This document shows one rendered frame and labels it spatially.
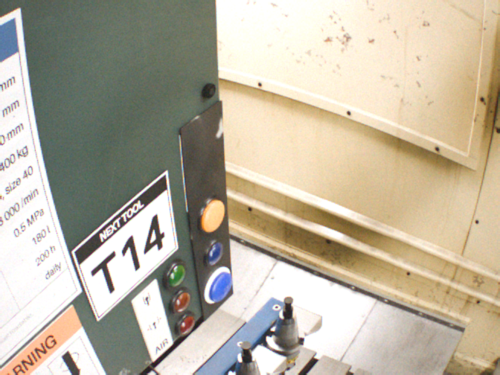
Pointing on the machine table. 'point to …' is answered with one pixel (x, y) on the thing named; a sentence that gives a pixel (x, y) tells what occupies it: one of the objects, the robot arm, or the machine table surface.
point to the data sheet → (26, 209)
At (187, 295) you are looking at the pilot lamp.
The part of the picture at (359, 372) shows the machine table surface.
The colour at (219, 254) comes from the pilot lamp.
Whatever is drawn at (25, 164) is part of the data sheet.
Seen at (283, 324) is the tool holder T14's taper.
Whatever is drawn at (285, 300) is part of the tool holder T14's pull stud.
